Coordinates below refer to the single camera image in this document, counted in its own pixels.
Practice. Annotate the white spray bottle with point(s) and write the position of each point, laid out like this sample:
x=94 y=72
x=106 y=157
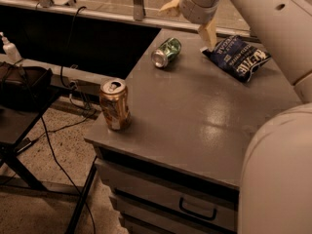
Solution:
x=10 y=49

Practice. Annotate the gold soda can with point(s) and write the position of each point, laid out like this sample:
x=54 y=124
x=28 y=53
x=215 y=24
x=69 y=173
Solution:
x=113 y=100

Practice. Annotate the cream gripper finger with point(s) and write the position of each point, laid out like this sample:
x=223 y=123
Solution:
x=170 y=9
x=207 y=32

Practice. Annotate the black side table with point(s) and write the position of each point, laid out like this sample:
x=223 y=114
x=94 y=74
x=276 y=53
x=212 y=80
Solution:
x=14 y=126

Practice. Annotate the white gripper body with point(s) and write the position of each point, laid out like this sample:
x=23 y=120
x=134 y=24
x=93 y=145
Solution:
x=189 y=8

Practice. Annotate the dark bag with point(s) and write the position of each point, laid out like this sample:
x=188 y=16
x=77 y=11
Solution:
x=24 y=88

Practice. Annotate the green soda can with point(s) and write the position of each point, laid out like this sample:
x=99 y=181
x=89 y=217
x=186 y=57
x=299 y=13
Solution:
x=166 y=53

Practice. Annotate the blue chip bag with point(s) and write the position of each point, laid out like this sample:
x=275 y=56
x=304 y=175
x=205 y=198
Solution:
x=237 y=58

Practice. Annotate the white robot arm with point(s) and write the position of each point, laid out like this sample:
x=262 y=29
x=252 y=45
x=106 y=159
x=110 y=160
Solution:
x=276 y=177

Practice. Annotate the grey drawer cabinet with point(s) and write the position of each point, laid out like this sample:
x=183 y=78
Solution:
x=176 y=169

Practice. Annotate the metal railing post middle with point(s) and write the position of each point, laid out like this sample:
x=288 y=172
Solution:
x=139 y=12

